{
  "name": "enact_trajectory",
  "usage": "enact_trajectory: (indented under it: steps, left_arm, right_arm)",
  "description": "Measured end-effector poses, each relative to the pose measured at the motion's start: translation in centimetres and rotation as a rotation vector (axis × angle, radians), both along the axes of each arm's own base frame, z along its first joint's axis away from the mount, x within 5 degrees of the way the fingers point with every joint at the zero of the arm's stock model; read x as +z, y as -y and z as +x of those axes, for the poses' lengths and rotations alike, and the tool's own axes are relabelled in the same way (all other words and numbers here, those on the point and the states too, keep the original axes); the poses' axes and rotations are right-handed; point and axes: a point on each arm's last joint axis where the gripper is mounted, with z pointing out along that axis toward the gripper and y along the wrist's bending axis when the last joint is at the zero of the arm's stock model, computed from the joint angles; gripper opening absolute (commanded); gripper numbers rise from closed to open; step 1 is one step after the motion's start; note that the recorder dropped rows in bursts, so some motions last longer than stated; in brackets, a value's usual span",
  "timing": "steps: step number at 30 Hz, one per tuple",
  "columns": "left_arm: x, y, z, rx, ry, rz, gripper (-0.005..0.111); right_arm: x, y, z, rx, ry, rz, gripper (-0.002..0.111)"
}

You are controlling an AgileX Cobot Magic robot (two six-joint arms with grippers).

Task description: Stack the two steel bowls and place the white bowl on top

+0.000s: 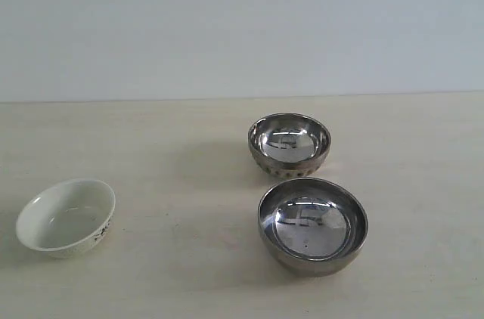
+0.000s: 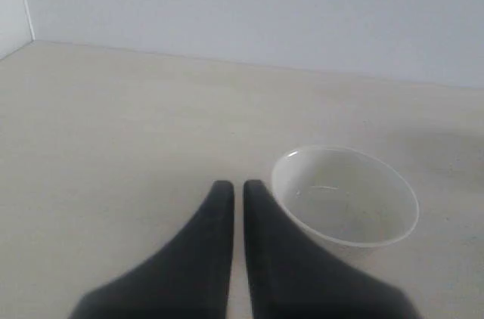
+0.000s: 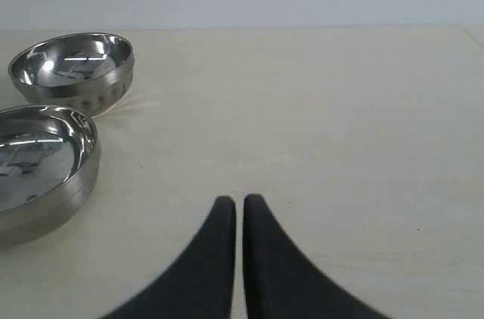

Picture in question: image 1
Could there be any patterned small steel bowl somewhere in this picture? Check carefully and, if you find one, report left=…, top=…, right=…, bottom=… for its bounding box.
left=247, top=113, right=332, bottom=180

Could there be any plain large steel bowl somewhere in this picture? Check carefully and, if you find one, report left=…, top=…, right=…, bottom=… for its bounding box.
left=257, top=177, right=368, bottom=277

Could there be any white ceramic bowl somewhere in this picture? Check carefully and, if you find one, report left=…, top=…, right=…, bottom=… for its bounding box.
left=15, top=178, right=116, bottom=259

